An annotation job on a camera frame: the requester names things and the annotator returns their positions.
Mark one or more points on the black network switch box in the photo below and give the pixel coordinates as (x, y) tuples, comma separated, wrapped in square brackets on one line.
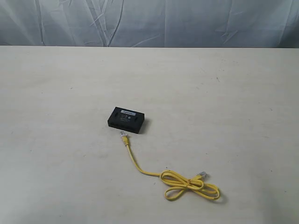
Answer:
[(126, 120)]

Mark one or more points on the grey wrinkled backdrop cloth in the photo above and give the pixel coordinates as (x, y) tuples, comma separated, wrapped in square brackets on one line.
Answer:
[(151, 23)]

